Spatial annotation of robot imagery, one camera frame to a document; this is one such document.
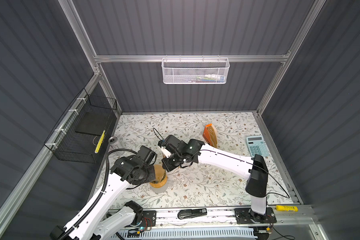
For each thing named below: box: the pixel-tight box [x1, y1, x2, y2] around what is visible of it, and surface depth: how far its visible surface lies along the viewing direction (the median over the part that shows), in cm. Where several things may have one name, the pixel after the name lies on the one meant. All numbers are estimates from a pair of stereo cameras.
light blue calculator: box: [246, 135, 269, 157], surface depth 101 cm
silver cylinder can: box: [108, 136, 118, 144], surface depth 90 cm
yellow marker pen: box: [94, 130, 106, 154], surface depth 72 cm
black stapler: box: [177, 208, 208, 220], surface depth 74 cm
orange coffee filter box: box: [202, 123, 218, 148], surface depth 99 cm
